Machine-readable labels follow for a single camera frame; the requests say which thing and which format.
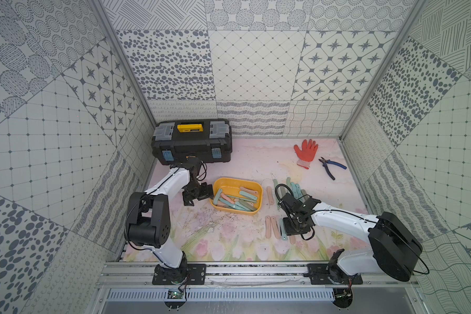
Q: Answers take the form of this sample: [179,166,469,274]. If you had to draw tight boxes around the light teal knife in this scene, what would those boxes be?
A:
[279,218,288,241]

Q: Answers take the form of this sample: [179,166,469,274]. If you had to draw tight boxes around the teal fruit knife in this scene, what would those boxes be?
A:
[217,198,252,212]
[297,184,304,199]
[290,182,300,199]

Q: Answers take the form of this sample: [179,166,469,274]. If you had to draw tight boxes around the pale pink knife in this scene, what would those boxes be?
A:
[265,216,272,239]

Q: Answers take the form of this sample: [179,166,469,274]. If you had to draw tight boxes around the yellow plastic storage box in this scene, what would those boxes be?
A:
[210,177,263,216]

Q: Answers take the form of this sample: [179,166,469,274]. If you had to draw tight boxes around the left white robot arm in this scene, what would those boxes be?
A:
[124,157,214,284]

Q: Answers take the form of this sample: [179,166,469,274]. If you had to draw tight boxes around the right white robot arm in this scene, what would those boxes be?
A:
[274,184,423,284]

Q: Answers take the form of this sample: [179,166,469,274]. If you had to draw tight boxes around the teal fruit knife in box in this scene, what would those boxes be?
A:
[217,198,252,212]

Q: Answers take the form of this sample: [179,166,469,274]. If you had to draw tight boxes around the pink fruit knife in box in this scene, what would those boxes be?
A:
[239,187,259,197]

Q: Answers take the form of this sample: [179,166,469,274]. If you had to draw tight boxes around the black plastic toolbox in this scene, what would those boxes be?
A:
[151,119,232,165]

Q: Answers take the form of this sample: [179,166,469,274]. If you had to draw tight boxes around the floral pink table mat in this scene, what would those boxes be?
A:
[170,139,367,262]

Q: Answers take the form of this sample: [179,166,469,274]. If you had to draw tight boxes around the red work glove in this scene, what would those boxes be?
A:
[294,139,319,170]

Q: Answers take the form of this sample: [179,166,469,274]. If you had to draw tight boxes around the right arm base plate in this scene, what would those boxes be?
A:
[304,263,363,285]

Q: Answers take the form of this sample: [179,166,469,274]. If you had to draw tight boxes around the blue handled pliers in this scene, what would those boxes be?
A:
[319,157,347,181]

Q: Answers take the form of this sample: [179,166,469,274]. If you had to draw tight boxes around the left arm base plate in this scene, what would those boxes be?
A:
[152,264,207,285]

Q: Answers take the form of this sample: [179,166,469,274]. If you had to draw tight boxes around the aluminium frame rail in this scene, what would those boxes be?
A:
[96,261,417,289]

